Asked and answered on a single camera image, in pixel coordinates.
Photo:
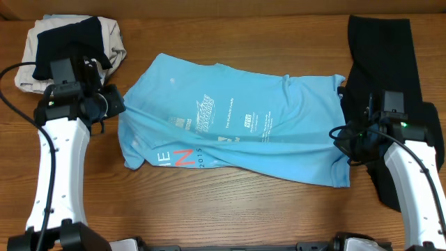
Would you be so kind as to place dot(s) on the black garment on right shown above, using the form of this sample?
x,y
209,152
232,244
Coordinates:
x,y
384,59

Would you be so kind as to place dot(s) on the folded black garment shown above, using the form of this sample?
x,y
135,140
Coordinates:
x,y
80,39

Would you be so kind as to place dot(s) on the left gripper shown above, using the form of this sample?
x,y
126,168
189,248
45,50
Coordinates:
x,y
113,101

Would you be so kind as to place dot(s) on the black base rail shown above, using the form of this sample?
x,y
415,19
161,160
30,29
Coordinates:
x,y
237,248

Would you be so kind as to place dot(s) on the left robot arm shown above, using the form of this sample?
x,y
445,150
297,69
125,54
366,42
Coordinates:
x,y
75,101

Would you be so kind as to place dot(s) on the folded beige garment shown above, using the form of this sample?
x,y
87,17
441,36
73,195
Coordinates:
x,y
112,41

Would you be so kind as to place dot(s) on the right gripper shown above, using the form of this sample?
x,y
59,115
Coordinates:
x,y
346,148

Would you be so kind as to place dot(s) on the light blue t-shirt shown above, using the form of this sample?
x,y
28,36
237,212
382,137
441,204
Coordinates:
x,y
182,114

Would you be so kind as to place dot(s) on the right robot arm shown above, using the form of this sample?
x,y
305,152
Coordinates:
x,y
408,151

